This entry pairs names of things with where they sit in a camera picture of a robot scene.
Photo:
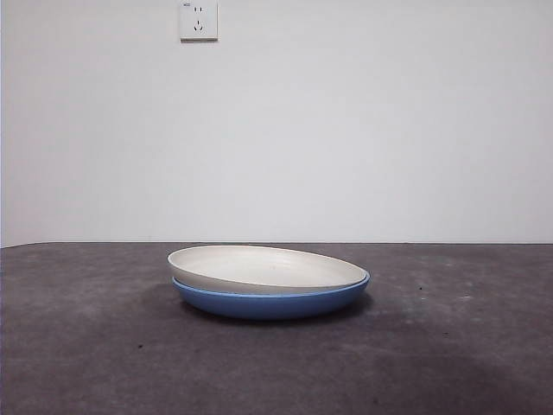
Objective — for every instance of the white wall socket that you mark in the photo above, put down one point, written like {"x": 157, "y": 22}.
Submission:
{"x": 198, "y": 21}

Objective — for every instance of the blue round plate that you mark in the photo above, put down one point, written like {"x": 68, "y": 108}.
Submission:
{"x": 268, "y": 304}

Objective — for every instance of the white round plate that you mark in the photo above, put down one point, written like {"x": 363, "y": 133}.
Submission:
{"x": 268, "y": 268}

